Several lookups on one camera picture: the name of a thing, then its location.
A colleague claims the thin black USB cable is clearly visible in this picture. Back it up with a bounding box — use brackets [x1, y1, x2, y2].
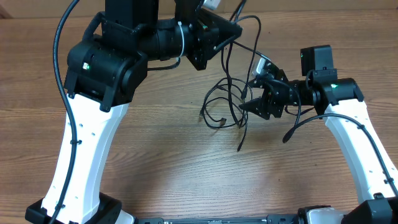
[229, 15, 271, 103]

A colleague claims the thick black USB cable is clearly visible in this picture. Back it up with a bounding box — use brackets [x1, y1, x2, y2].
[214, 0, 249, 129]

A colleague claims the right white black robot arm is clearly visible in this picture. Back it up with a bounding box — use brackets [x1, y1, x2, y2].
[240, 45, 397, 223]

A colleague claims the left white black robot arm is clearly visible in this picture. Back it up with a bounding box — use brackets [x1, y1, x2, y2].
[25, 0, 242, 223]

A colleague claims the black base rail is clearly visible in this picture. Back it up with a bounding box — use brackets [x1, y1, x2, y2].
[111, 204, 398, 224]

